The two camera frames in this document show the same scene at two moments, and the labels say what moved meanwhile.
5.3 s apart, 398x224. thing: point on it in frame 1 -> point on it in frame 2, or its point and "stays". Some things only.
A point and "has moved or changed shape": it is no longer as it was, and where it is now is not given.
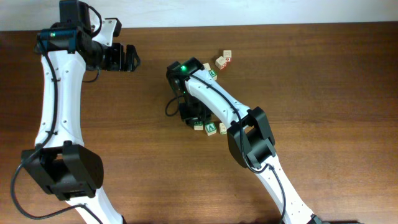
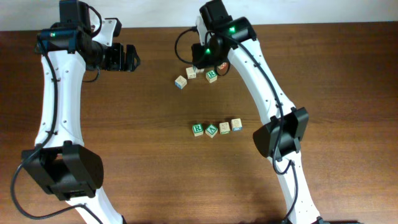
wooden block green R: x=212 y=72 stays
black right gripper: x=189 y=119 -> x=198 y=61
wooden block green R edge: x=198 y=127 has moved or changed shape
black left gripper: x=119 y=64 stays
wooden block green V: x=210 y=129 stays
